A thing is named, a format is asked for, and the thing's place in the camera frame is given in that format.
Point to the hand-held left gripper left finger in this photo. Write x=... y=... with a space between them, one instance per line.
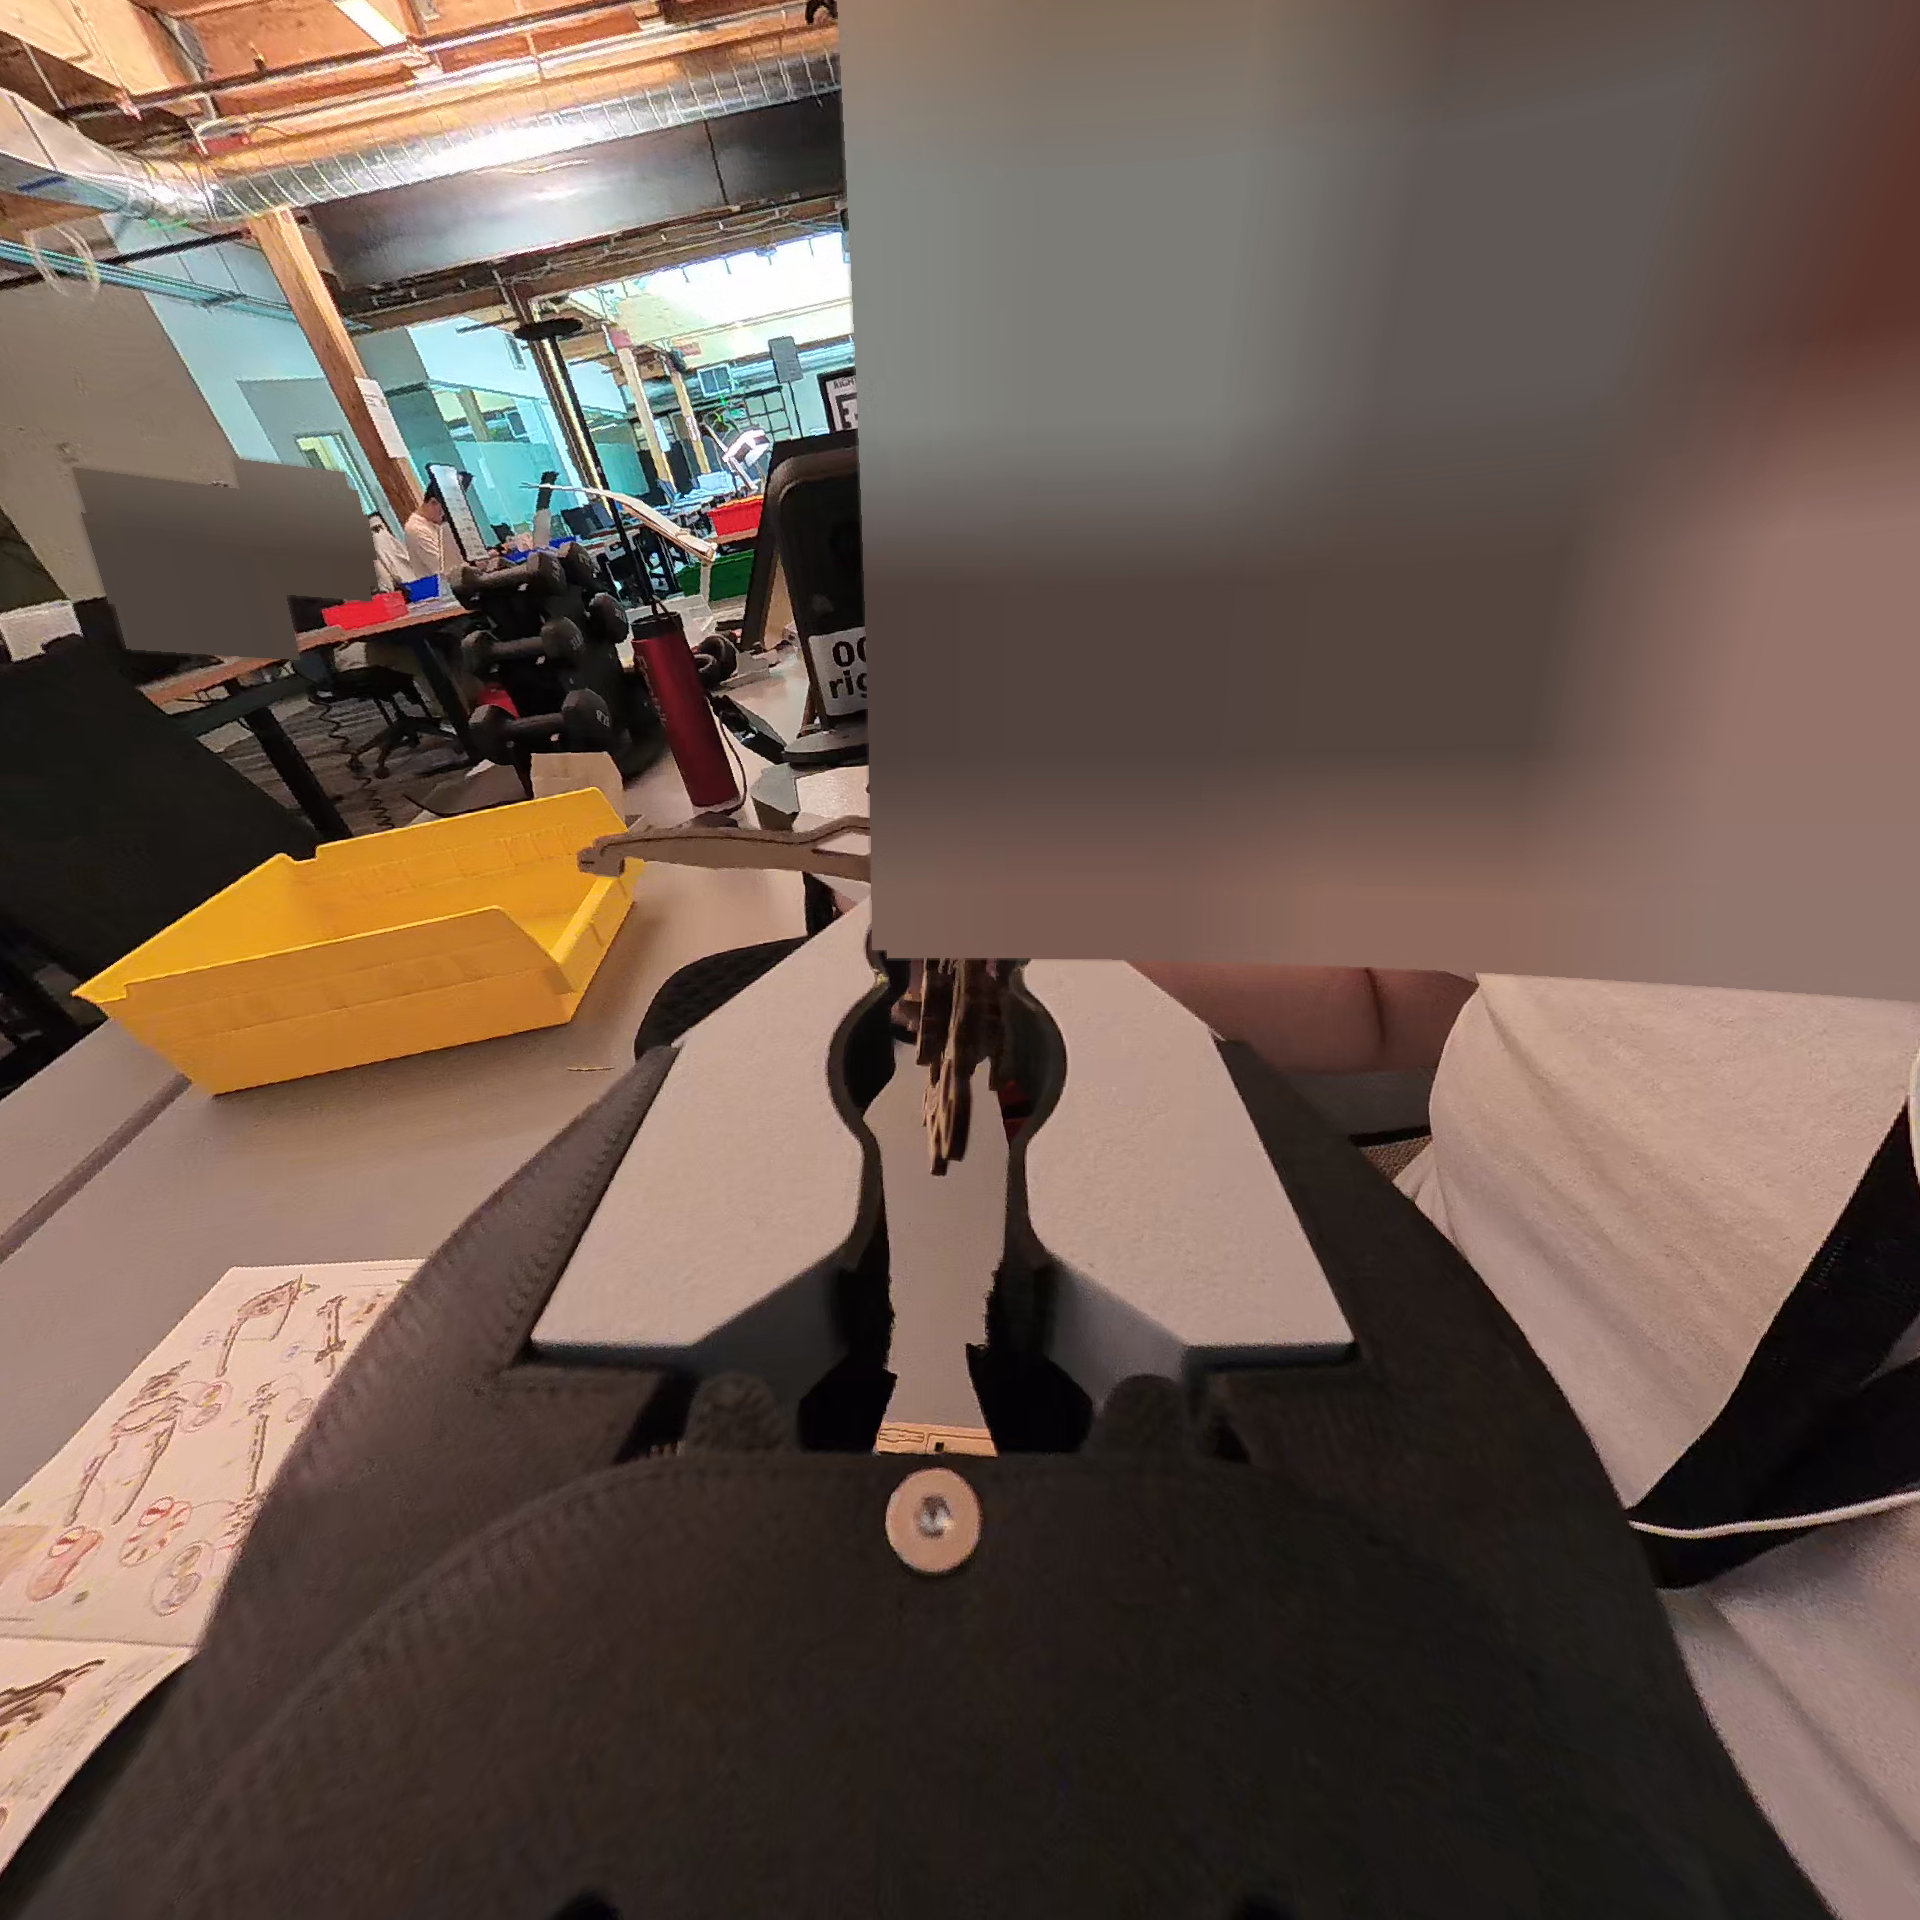
x=720 y=1185

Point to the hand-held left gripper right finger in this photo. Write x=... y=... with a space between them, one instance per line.
x=1171 y=1185

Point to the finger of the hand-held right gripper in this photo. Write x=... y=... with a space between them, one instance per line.
x=782 y=795

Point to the person's right forearm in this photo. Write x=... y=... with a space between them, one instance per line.
x=1319 y=1020

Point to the red plastic bin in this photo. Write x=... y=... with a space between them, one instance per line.
x=364 y=609
x=734 y=518

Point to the green plastic bin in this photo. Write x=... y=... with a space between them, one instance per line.
x=720 y=574

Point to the dark red water bottle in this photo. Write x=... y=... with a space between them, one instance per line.
x=687 y=721

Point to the black oval pad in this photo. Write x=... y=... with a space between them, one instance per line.
x=705 y=983

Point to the black dumbbell rack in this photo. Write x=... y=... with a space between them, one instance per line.
x=546 y=660

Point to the black round-headed stand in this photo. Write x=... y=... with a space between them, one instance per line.
x=556 y=375

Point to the yellow plastic bin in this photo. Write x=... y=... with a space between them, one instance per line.
x=360 y=960

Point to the wooden background desk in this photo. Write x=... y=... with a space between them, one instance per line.
x=299 y=660

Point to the printed instruction sheet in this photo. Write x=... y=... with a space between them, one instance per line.
x=60 y=1740
x=164 y=1440

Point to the black office chair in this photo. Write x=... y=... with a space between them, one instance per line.
x=106 y=810

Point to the wooden support post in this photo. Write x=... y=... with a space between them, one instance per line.
x=329 y=360

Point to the silver ventilation duct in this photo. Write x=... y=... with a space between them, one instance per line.
x=451 y=142

